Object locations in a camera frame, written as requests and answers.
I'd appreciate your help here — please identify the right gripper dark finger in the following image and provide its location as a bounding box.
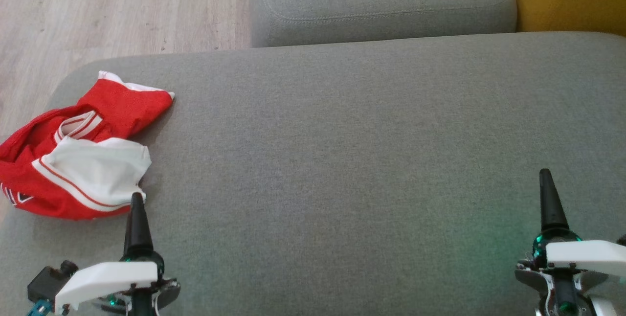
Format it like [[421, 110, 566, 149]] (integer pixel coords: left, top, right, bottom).
[[539, 169, 570, 232]]

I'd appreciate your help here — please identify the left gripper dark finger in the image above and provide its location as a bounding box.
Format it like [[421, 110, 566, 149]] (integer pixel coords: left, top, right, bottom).
[[123, 192, 154, 258]]

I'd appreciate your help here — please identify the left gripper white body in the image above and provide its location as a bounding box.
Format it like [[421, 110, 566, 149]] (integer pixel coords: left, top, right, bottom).
[[55, 251, 181, 316]]

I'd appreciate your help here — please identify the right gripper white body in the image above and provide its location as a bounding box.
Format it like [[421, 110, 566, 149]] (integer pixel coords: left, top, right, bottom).
[[514, 229, 626, 316]]

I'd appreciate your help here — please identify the red shirt with white sleeves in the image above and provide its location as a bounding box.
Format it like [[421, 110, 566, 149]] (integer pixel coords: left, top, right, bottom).
[[0, 109, 152, 221]]

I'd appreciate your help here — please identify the large grey sofa seat cushion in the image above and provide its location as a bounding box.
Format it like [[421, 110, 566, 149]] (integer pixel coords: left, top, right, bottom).
[[0, 31, 626, 316]]

